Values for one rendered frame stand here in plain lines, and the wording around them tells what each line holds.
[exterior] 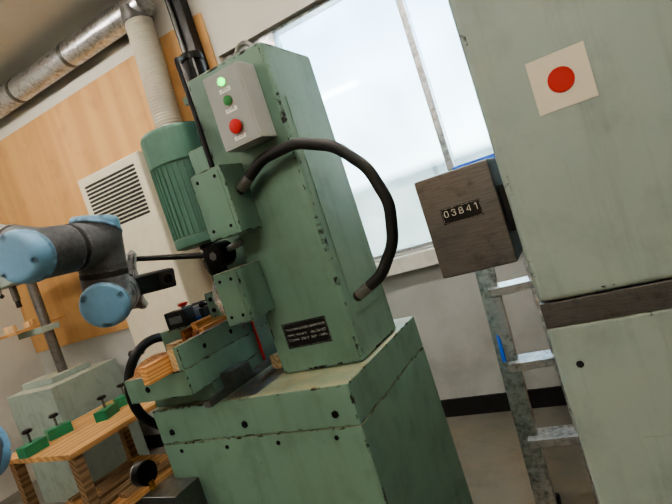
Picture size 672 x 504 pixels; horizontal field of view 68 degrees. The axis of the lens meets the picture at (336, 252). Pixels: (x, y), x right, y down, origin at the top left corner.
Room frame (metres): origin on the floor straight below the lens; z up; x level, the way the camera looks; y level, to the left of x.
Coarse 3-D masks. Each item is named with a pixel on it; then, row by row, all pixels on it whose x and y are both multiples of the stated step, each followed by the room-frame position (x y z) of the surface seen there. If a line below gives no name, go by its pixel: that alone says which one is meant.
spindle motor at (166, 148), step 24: (144, 144) 1.29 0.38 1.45; (168, 144) 1.27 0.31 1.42; (192, 144) 1.28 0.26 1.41; (168, 168) 1.27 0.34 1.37; (192, 168) 1.27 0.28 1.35; (168, 192) 1.28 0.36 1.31; (192, 192) 1.27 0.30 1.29; (168, 216) 1.30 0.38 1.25; (192, 216) 1.27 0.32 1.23; (192, 240) 1.27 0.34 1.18
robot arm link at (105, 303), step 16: (128, 272) 1.02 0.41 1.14; (96, 288) 0.95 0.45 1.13; (112, 288) 0.96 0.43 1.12; (128, 288) 1.00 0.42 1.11; (80, 304) 0.95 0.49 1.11; (96, 304) 0.95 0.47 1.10; (112, 304) 0.96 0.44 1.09; (128, 304) 0.97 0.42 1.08; (96, 320) 0.96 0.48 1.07; (112, 320) 0.96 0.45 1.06
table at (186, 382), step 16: (224, 352) 1.22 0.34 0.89; (240, 352) 1.27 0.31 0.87; (256, 352) 1.32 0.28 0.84; (192, 368) 1.12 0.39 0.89; (208, 368) 1.16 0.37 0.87; (224, 368) 1.20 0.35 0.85; (128, 384) 1.19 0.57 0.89; (160, 384) 1.14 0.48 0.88; (176, 384) 1.12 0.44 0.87; (192, 384) 1.11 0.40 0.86; (208, 384) 1.15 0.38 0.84; (144, 400) 1.17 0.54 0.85
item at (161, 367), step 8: (160, 360) 1.10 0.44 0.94; (168, 360) 1.11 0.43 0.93; (144, 368) 1.06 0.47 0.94; (152, 368) 1.07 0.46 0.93; (160, 368) 1.09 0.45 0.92; (168, 368) 1.11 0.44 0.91; (144, 376) 1.06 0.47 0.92; (152, 376) 1.07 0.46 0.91; (160, 376) 1.08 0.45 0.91; (144, 384) 1.07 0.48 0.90
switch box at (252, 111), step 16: (240, 64) 1.04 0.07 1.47; (208, 80) 1.07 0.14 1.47; (240, 80) 1.03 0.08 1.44; (256, 80) 1.07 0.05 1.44; (208, 96) 1.07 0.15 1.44; (240, 96) 1.04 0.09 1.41; (256, 96) 1.05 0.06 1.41; (224, 112) 1.06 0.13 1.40; (240, 112) 1.04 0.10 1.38; (256, 112) 1.04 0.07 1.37; (224, 128) 1.07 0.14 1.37; (256, 128) 1.03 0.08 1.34; (272, 128) 1.07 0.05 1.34; (224, 144) 1.07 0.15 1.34; (240, 144) 1.06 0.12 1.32; (256, 144) 1.09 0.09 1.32
